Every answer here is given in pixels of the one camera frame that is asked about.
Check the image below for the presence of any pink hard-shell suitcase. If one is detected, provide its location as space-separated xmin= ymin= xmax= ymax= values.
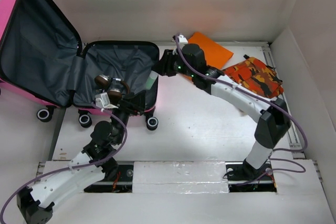
xmin=1 ymin=0 xmax=160 ymax=130

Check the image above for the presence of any orange cloth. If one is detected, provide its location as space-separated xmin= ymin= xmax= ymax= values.
xmin=187 ymin=32 xmax=234 ymax=74

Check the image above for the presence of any green tube white cap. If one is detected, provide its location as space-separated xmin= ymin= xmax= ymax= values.
xmin=144 ymin=71 xmax=158 ymax=90

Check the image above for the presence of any orange camouflage garment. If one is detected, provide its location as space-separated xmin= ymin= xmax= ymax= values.
xmin=223 ymin=55 xmax=284 ymax=99

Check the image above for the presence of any brown over-ear headphones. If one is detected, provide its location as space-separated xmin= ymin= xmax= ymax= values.
xmin=94 ymin=74 xmax=130 ymax=103

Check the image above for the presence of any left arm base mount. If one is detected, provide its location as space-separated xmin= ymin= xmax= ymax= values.
xmin=84 ymin=162 xmax=134 ymax=194

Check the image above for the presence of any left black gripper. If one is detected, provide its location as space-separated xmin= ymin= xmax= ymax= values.
xmin=106 ymin=90 xmax=145 ymax=144

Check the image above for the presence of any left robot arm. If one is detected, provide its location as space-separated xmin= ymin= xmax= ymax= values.
xmin=16 ymin=90 xmax=146 ymax=223

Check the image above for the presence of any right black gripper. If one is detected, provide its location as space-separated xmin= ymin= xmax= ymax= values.
xmin=151 ymin=49 xmax=195 ymax=78

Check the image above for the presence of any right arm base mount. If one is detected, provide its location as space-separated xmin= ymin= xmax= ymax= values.
xmin=223 ymin=162 xmax=277 ymax=193

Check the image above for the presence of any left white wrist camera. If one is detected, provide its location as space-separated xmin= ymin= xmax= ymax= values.
xmin=94 ymin=92 xmax=118 ymax=110

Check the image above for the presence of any aluminium rail right side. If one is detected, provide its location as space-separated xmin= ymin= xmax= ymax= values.
xmin=262 ymin=43 xmax=308 ymax=159

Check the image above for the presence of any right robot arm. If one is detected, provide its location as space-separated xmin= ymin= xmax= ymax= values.
xmin=145 ymin=44 xmax=290 ymax=184

